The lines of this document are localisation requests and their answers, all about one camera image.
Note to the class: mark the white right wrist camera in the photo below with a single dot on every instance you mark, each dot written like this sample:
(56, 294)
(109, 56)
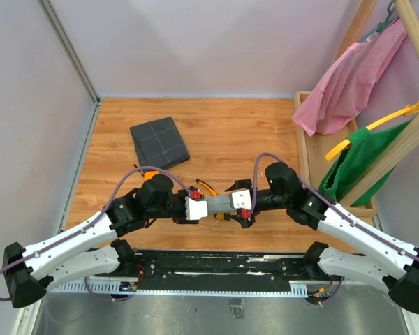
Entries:
(241, 199)

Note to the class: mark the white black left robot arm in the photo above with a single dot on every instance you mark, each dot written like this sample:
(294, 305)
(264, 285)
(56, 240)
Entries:
(30, 270)

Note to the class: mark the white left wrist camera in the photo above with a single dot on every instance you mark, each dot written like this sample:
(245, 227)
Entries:
(195, 209)

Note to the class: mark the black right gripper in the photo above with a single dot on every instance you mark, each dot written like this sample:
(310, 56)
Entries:
(244, 221)

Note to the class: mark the aluminium frame rail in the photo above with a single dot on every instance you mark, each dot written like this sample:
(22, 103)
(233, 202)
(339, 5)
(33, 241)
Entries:
(124, 287)

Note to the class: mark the orange black pliers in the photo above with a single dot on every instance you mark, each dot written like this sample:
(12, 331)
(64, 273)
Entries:
(206, 186)

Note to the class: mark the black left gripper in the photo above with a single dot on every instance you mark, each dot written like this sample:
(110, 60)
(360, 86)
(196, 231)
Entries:
(182, 194)

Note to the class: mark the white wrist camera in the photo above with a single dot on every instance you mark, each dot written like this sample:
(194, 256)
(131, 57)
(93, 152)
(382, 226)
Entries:
(195, 209)
(241, 199)

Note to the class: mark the orange tape measure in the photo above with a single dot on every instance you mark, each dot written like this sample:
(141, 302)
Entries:
(150, 174)

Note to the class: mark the dark grey checked cloth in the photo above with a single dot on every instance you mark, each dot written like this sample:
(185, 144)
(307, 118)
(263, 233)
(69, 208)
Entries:
(158, 143)

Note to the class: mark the pink shirt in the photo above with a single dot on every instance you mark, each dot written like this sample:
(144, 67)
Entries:
(343, 91)

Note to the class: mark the wooden clothes rack frame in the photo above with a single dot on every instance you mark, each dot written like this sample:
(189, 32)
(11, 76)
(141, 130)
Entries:
(316, 152)

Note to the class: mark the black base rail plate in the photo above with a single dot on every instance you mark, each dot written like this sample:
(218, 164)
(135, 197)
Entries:
(219, 271)

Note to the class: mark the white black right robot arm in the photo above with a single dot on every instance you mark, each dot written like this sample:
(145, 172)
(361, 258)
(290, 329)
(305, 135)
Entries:
(387, 263)

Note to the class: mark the teal clothes hanger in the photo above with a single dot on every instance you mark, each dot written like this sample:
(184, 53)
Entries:
(381, 26)

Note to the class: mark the green shirt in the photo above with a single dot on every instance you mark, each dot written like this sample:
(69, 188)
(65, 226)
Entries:
(365, 148)

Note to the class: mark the yellow clothes hanger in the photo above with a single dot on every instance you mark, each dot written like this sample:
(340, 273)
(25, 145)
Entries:
(408, 110)

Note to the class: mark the grey plastic tool case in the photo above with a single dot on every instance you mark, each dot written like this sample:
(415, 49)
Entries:
(219, 204)

